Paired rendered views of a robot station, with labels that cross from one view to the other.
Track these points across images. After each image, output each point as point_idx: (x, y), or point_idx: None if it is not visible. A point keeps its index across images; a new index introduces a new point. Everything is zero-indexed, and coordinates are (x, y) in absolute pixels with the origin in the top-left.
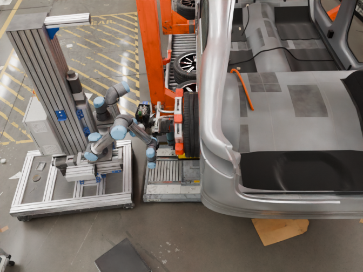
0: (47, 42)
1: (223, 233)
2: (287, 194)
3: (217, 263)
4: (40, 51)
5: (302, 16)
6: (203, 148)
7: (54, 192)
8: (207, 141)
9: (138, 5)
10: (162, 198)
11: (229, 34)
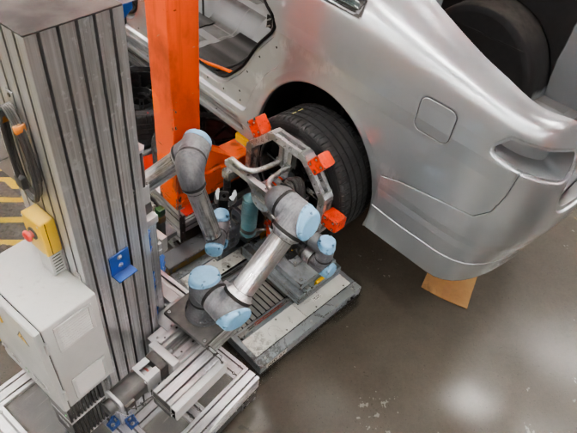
0: (127, 50)
1: (410, 331)
2: (575, 182)
3: (446, 374)
4: (106, 83)
5: None
6: (504, 158)
7: None
8: (535, 134)
9: None
10: (290, 343)
11: None
